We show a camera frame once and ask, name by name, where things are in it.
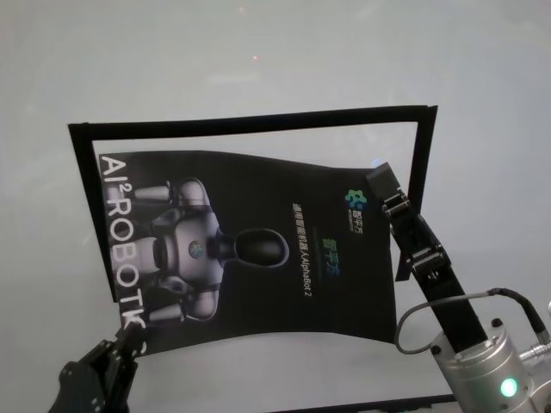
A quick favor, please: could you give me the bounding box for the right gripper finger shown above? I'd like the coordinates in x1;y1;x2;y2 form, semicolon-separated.
365;161;451;279

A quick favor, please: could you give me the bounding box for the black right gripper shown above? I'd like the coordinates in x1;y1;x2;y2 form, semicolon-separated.
418;262;492;352

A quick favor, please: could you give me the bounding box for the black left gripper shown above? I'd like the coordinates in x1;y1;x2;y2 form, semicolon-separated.
59;326;145;413

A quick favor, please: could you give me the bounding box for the long black tape strip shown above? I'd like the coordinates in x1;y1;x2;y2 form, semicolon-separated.
68;104;439;142

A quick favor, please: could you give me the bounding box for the black robot poster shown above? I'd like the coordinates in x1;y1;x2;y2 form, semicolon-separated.
97;148;399;357

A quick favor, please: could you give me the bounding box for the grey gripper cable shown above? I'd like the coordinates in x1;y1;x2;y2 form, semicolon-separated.
394;287;551;354

